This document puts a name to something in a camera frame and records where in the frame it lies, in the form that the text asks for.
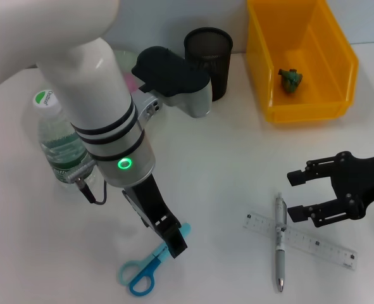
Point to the blue sheathed scissors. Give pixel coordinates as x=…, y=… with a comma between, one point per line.
x=142, y=278

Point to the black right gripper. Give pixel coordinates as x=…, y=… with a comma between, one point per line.
x=360, y=180

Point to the transparent plastic ruler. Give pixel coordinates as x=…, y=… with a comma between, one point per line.
x=319, y=245

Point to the yellow plastic bin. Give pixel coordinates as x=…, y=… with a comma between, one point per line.
x=310, y=104

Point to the pink peach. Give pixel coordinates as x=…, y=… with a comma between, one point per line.
x=131, y=80

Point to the green plastic wrapper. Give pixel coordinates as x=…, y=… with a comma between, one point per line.
x=290, y=80

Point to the black mesh pen holder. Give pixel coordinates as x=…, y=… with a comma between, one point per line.
x=216, y=44

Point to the grey retractable pen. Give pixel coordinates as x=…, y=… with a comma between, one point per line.
x=281, y=259

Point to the clear green-label water bottle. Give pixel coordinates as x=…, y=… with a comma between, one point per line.
x=52, y=126

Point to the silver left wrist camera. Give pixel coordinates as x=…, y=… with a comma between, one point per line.
x=171, y=76

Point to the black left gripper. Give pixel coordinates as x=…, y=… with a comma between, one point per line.
x=147, y=199

